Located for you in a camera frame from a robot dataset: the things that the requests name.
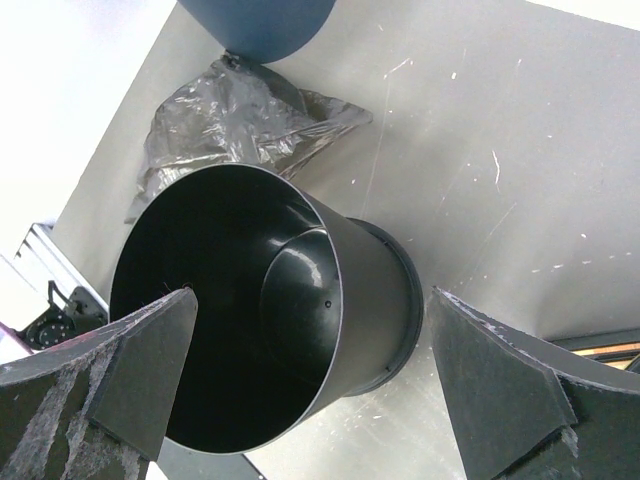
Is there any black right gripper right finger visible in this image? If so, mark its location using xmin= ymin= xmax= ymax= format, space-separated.
xmin=427 ymin=288 xmax=639 ymax=479

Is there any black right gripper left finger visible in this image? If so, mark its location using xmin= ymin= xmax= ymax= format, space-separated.
xmin=1 ymin=288 xmax=198 ymax=479

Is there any black bin liner bucket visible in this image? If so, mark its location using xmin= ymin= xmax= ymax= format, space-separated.
xmin=109 ymin=163 xmax=424 ymax=455

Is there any black trash bag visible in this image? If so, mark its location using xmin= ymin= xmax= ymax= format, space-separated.
xmin=125 ymin=53 xmax=373 ymax=224

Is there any dark blue gold-rimmed trash bin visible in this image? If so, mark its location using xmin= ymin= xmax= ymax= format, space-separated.
xmin=181 ymin=0 xmax=335 ymax=64

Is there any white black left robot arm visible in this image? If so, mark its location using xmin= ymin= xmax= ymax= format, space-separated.
xmin=16 ymin=280 xmax=108 ymax=351

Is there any wooden shelf with glass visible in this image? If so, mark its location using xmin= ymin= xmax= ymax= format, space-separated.
xmin=554 ymin=339 xmax=639 ymax=372

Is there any aluminium frame rail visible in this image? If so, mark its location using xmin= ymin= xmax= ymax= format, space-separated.
xmin=9 ymin=223 xmax=109 ymax=315

